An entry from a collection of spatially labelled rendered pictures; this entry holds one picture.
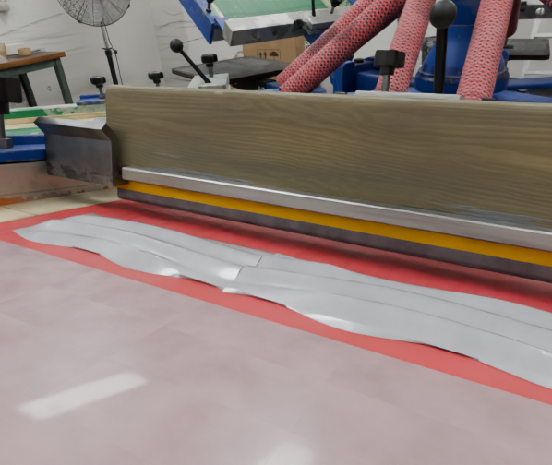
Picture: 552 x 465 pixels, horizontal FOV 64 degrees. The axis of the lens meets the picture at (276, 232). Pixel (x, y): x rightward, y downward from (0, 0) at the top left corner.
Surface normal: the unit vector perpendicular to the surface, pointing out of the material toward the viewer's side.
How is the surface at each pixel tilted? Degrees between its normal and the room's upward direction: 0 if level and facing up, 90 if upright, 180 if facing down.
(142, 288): 16
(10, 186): 90
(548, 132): 74
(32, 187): 90
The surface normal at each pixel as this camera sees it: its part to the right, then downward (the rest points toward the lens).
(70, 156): -0.46, 0.22
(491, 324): -0.27, -0.70
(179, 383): 0.06, -0.96
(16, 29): 0.89, 0.18
